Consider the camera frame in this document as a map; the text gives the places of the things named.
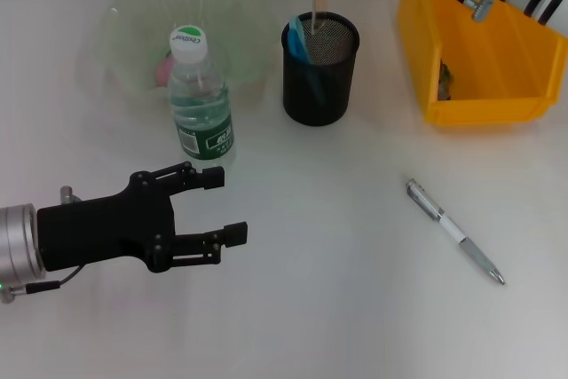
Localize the green plastic wrapper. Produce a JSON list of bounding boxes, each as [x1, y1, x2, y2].
[[437, 58, 456, 100]]

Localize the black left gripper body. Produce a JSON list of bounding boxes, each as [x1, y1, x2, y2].
[[35, 171, 179, 275]]

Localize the black mesh pen holder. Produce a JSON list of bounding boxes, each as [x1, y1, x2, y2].
[[281, 10, 360, 127]]

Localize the clear green-label water bottle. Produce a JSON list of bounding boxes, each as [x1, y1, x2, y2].
[[167, 23, 236, 162]]

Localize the silver white ballpoint pen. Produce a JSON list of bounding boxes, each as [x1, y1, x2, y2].
[[404, 177, 507, 287]]

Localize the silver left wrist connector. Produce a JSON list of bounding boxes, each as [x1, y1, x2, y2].
[[59, 185, 83, 205]]

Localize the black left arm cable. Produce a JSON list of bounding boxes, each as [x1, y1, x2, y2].
[[0, 265, 85, 305]]

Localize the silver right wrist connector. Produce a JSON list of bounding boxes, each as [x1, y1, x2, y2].
[[469, 0, 497, 21]]

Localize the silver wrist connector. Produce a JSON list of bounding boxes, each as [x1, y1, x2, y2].
[[59, 185, 83, 205], [469, 0, 497, 21]]

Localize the translucent green fruit bowl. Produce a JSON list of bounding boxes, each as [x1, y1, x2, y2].
[[99, 0, 276, 96]]

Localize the pink toy peach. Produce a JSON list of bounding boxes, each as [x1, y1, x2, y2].
[[154, 51, 177, 87]]

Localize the yellow plastic bin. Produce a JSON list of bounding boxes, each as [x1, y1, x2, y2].
[[396, 0, 568, 126]]

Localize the blue scissors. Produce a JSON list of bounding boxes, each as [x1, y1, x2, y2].
[[287, 15, 329, 107]]

